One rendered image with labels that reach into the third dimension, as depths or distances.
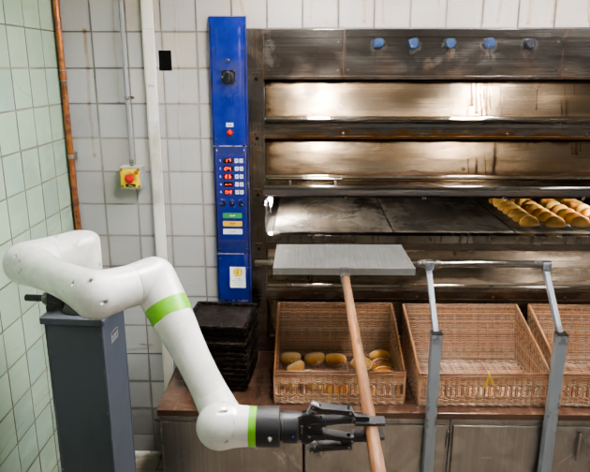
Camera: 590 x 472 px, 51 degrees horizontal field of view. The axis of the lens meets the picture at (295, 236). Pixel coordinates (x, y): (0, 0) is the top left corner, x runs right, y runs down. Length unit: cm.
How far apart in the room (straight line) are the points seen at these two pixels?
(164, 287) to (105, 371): 52
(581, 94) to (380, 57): 90
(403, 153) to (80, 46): 150
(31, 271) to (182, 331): 47
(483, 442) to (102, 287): 179
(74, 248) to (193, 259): 110
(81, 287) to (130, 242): 146
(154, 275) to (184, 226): 132
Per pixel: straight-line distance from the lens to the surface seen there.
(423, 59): 286
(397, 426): 270
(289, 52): 281
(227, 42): 279
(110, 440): 220
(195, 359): 161
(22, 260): 189
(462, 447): 280
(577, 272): 321
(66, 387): 215
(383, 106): 282
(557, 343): 261
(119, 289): 159
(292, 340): 300
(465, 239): 300
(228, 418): 145
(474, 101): 290
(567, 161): 306
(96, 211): 304
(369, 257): 259
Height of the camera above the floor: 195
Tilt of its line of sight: 15 degrees down
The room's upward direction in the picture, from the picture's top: straight up
